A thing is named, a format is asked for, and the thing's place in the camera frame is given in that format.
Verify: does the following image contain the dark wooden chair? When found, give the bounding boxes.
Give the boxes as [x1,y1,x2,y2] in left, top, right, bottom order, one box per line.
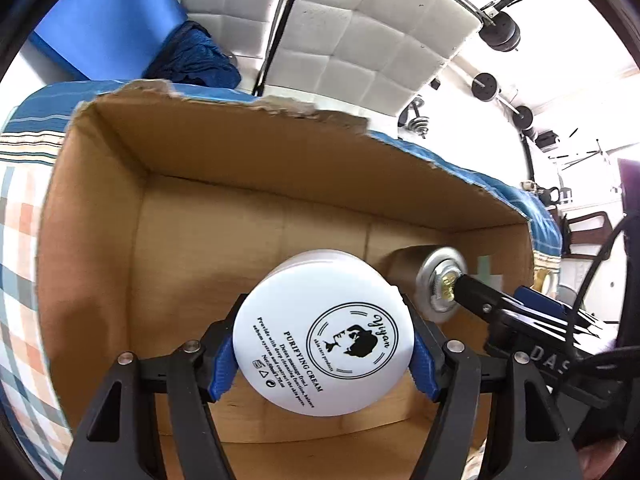
[570,210,615,257]

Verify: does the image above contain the long barbell with black plates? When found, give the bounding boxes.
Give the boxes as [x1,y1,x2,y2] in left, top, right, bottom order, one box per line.
[395,0,527,53]

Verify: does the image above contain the blue foam mat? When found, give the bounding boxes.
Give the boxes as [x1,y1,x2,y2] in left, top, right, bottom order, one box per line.
[27,0,188,83]

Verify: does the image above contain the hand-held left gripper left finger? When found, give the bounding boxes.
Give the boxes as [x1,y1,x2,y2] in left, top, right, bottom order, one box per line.
[62,295,251,480]

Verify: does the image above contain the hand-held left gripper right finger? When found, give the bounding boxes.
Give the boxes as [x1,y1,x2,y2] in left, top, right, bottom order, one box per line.
[400,294,583,480]

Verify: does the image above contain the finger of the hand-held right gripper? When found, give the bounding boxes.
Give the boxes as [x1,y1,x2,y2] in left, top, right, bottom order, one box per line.
[451,273,522,330]
[511,284,602,335]

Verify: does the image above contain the round metal tin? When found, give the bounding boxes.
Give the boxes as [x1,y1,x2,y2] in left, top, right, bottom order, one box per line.
[387,245,470,323]

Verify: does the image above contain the short barbell with black plates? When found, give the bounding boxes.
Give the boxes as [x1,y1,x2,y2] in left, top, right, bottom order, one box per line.
[471,72,535,132]

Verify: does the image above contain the dark blue cloth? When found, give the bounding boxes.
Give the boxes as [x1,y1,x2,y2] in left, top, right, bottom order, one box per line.
[145,20,243,90]

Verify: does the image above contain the cardboard box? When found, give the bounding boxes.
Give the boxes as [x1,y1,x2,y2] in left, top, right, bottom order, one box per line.
[35,79,538,446]

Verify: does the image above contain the checked blanket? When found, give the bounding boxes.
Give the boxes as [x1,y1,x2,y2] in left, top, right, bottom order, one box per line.
[0,80,566,476]

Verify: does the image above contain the white cream jar printed lid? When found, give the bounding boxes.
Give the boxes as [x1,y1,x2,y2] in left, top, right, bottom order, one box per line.
[232,250,416,417]

